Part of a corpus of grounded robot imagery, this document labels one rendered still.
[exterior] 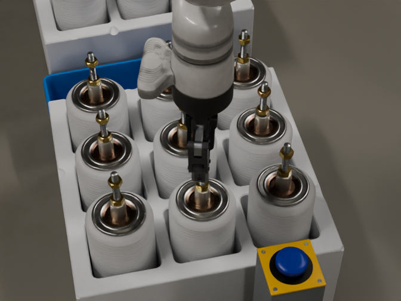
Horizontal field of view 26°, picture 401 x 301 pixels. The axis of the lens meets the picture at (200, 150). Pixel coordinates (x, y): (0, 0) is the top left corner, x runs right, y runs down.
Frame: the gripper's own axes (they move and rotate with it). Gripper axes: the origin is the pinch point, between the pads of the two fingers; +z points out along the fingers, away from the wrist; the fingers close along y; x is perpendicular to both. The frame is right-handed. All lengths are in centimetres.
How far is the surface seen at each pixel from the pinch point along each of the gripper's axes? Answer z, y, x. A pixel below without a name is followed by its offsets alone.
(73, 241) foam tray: 17.1, -3.7, 18.5
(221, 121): 17.7, 22.4, -1.2
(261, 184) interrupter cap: 9.8, 3.4, -8.2
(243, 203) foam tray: 19.4, 7.1, -5.7
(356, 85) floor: 35, 51, -26
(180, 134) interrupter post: 8.0, 10.4, 4.1
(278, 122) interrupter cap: 9.7, 15.5, -10.2
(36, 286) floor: 35.1, -0.9, 27.2
